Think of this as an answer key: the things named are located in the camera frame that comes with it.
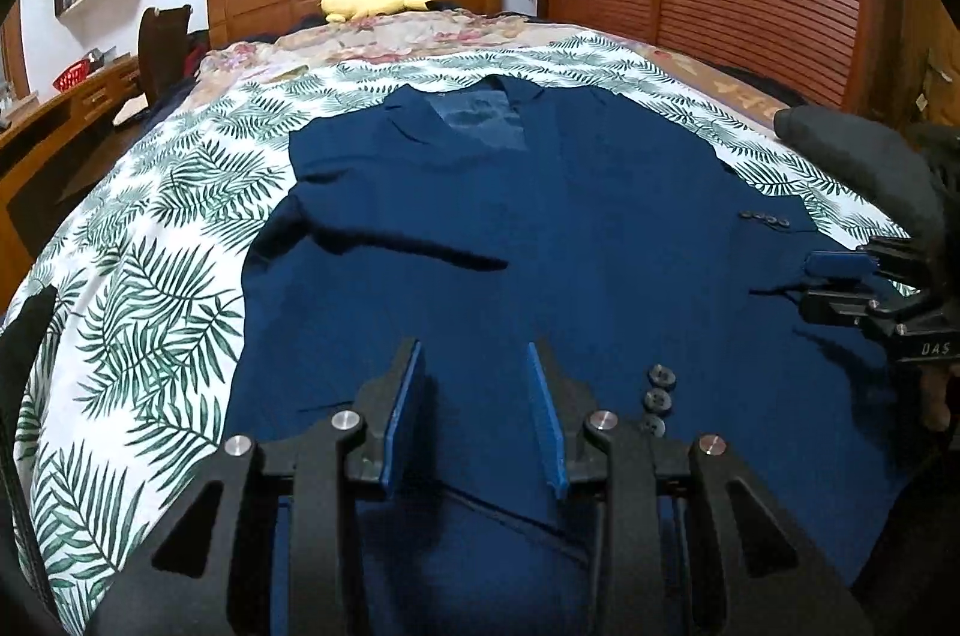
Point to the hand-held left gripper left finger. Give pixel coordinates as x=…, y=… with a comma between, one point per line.
x=401, y=418

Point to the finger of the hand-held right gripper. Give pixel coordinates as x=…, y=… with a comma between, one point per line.
x=840, y=265
x=832, y=308

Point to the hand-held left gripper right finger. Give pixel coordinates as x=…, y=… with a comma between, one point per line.
x=544, y=418

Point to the navy blue suit jacket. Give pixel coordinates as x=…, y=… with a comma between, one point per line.
x=525, y=216

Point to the person's right hand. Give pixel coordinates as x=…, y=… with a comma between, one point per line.
x=936, y=396

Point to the wooden door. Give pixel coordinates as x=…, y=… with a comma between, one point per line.
x=930, y=43

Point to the leaf print bed sheet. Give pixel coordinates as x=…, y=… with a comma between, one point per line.
x=150, y=306

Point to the floral quilt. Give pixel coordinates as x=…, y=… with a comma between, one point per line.
x=420, y=40

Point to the dark wooden chair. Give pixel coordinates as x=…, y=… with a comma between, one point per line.
x=161, y=51

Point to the wooden desk cabinet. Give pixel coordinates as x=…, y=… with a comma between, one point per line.
x=30, y=141

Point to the red basket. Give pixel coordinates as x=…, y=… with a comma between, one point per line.
x=71, y=78

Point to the wooden window frame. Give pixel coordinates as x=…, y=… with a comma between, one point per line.
x=19, y=66

